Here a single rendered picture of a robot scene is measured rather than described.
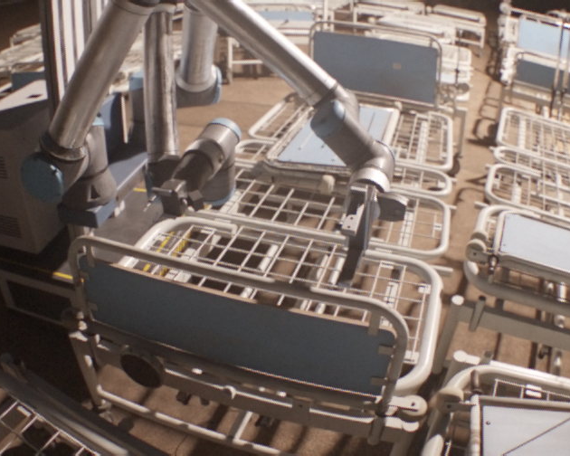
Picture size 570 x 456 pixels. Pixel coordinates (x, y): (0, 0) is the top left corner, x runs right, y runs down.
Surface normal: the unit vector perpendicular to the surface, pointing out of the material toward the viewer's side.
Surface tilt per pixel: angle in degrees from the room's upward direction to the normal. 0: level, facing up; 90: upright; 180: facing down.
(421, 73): 90
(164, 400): 0
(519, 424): 5
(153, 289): 90
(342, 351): 90
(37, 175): 94
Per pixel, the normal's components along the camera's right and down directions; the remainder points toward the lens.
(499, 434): 0.03, -0.90
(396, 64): -0.33, 0.49
